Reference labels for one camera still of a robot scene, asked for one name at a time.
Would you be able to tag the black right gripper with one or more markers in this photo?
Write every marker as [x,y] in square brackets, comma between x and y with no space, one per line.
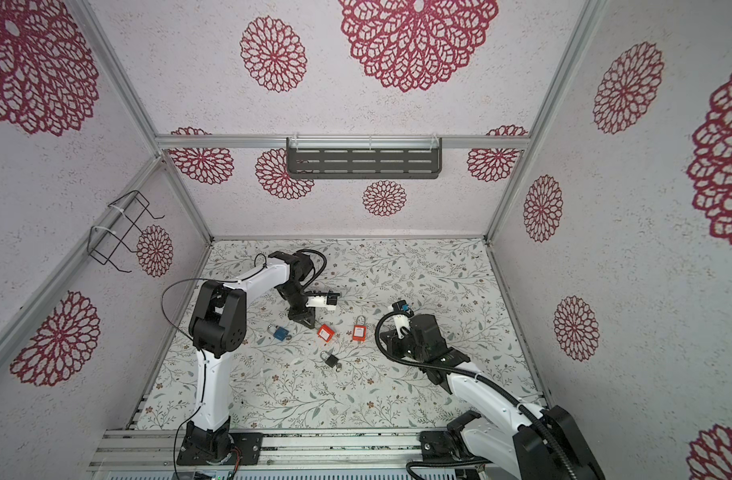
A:
[392,340]

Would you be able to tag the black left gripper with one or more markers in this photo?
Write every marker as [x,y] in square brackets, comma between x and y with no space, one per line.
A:
[308,313]

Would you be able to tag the red padlock with warning label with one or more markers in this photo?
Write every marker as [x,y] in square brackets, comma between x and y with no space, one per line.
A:
[325,333]

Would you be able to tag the red padlock with property label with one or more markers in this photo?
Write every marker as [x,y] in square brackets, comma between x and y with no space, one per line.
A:
[360,329]

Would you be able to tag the black padlock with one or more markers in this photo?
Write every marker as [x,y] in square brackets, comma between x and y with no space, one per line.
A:
[331,361]

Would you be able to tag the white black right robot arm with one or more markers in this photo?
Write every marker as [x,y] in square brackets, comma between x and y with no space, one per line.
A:
[517,439]

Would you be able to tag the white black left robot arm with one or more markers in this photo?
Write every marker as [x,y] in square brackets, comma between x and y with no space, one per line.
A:
[218,327]

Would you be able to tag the blue padlock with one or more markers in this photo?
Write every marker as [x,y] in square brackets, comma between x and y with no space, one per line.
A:
[279,333]

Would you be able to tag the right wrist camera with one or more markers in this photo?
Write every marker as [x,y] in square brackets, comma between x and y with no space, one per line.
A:
[403,314]

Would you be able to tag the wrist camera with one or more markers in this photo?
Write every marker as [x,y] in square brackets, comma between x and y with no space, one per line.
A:
[403,314]
[322,300]

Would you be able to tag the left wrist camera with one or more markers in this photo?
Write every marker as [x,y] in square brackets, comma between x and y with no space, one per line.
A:
[322,300]

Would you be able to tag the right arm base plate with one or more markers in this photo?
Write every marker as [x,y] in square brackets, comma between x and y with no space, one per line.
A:
[445,447]

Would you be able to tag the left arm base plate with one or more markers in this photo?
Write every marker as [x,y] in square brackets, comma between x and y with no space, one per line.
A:
[241,449]

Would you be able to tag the grey metal wall shelf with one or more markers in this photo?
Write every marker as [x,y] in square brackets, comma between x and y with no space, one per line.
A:
[365,159]

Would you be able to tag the black wire wall basket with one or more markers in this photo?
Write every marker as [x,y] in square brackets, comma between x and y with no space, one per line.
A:
[130,208]

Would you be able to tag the aluminium front rail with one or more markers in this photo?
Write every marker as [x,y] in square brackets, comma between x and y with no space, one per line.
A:
[278,449]

